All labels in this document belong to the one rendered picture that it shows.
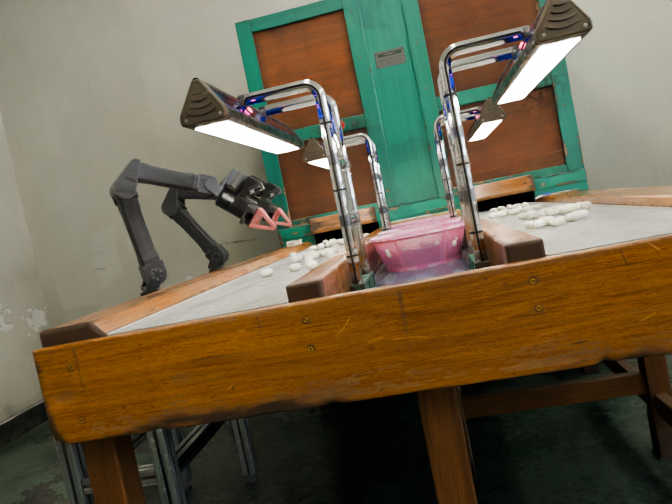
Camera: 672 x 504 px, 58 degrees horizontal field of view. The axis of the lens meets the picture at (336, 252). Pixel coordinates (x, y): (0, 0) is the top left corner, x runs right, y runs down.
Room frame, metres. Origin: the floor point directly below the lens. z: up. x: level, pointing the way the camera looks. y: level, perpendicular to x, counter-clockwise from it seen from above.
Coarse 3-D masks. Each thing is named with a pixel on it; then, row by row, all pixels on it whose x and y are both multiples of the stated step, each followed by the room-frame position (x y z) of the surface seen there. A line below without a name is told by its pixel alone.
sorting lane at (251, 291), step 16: (256, 272) 1.71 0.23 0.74; (288, 272) 1.47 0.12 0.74; (304, 272) 1.37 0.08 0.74; (224, 288) 1.38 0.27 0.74; (240, 288) 1.30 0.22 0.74; (256, 288) 1.22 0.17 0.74; (272, 288) 1.15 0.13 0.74; (176, 304) 1.21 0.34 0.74; (192, 304) 1.16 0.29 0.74; (208, 304) 1.10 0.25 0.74; (224, 304) 1.04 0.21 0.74; (240, 304) 0.99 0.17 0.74; (256, 304) 0.95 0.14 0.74; (272, 304) 0.91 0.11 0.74; (144, 320) 1.05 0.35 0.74; (160, 320) 1.00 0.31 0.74; (176, 320) 0.95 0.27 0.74
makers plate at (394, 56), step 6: (396, 48) 2.66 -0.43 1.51; (402, 48) 2.65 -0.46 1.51; (378, 54) 2.67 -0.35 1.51; (384, 54) 2.67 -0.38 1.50; (390, 54) 2.66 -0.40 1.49; (396, 54) 2.66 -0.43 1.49; (402, 54) 2.65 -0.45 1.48; (378, 60) 2.67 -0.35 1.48; (384, 60) 2.67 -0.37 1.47; (390, 60) 2.66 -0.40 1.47; (396, 60) 2.66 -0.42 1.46; (402, 60) 2.65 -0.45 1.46; (378, 66) 2.67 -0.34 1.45; (384, 66) 2.67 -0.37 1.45
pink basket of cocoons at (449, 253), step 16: (448, 224) 1.72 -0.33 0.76; (384, 240) 1.56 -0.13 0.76; (400, 240) 1.76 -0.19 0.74; (416, 240) 1.53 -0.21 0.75; (432, 240) 1.53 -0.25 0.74; (448, 240) 1.54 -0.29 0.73; (384, 256) 1.60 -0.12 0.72; (400, 256) 1.56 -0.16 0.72; (416, 256) 1.54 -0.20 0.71; (432, 256) 1.54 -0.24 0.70; (448, 256) 1.56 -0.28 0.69
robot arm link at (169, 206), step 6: (168, 192) 2.35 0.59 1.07; (174, 192) 2.35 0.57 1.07; (180, 192) 2.36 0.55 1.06; (186, 192) 2.36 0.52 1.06; (168, 198) 2.35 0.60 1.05; (174, 198) 2.35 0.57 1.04; (180, 198) 2.36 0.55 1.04; (186, 198) 2.36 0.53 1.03; (192, 198) 2.36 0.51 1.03; (198, 198) 2.36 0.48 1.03; (204, 198) 2.36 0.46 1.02; (162, 204) 2.35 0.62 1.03; (168, 204) 2.35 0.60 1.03; (174, 204) 2.35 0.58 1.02; (162, 210) 2.35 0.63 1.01; (168, 210) 2.35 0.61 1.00; (174, 210) 2.35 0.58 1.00
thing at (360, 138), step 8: (344, 136) 2.14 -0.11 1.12; (352, 136) 2.13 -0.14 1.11; (360, 136) 2.12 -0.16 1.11; (368, 136) 2.13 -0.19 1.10; (352, 144) 2.28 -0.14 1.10; (368, 144) 2.11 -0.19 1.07; (368, 152) 2.12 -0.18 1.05; (376, 152) 2.27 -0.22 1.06; (376, 160) 2.27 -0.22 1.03; (376, 168) 2.12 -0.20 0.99; (376, 176) 2.12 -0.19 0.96; (376, 184) 2.11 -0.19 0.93; (376, 192) 2.12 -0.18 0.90; (384, 192) 2.27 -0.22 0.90; (384, 200) 2.27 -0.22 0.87; (384, 208) 2.12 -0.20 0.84; (384, 216) 2.12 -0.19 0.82; (384, 224) 2.11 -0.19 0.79
